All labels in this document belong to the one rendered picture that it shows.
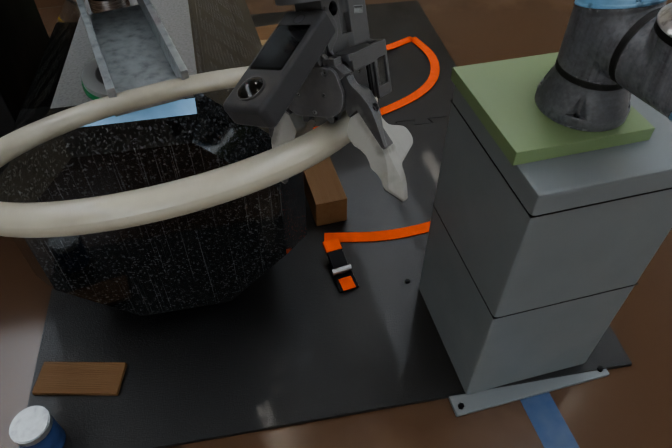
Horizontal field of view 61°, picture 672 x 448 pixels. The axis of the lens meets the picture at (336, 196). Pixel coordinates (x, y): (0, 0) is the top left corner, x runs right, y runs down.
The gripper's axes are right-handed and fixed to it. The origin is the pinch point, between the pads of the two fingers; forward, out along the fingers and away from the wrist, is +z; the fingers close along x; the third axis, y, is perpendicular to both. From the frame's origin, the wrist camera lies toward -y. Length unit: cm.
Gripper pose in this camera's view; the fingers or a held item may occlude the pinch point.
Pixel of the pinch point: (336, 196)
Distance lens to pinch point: 56.5
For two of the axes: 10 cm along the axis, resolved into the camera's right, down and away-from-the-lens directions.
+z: 1.6, 8.9, 4.2
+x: -8.0, -1.3, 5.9
